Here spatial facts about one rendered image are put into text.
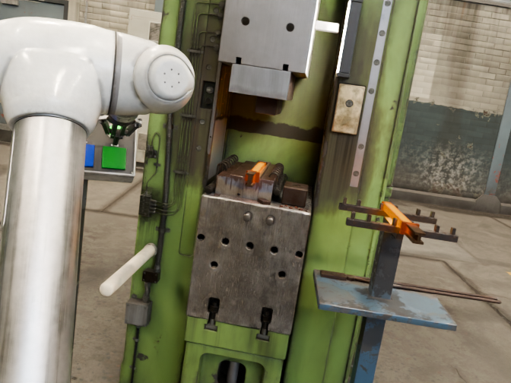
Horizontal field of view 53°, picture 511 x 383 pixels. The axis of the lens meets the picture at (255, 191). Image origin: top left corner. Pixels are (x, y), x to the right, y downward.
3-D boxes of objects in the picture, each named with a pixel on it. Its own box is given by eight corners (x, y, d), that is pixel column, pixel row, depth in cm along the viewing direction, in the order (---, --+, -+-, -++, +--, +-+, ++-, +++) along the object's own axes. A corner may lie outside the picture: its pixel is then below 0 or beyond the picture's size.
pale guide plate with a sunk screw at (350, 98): (356, 134, 185) (365, 87, 182) (331, 131, 186) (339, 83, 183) (356, 134, 187) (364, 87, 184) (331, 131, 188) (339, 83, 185)
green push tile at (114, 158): (125, 169, 168) (126, 147, 170) (101, 167, 165) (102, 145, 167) (124, 171, 169) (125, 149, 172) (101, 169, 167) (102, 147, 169)
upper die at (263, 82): (286, 100, 174) (290, 71, 172) (228, 91, 176) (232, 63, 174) (292, 100, 215) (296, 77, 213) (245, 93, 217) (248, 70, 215)
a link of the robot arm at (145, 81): (188, 51, 95) (111, 38, 90) (213, 39, 78) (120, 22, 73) (180, 122, 96) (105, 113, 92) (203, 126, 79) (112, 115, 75)
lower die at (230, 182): (270, 202, 181) (274, 178, 179) (214, 193, 182) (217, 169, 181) (279, 183, 222) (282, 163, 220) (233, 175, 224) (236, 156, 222)
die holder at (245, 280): (290, 335, 182) (311, 213, 174) (185, 315, 185) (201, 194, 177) (296, 280, 237) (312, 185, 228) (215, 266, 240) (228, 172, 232)
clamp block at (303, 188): (305, 208, 180) (308, 190, 178) (280, 204, 180) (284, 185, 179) (306, 201, 191) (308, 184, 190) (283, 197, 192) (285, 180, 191)
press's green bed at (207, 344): (269, 451, 191) (290, 334, 182) (171, 430, 194) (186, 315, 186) (280, 373, 245) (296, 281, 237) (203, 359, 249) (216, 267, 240)
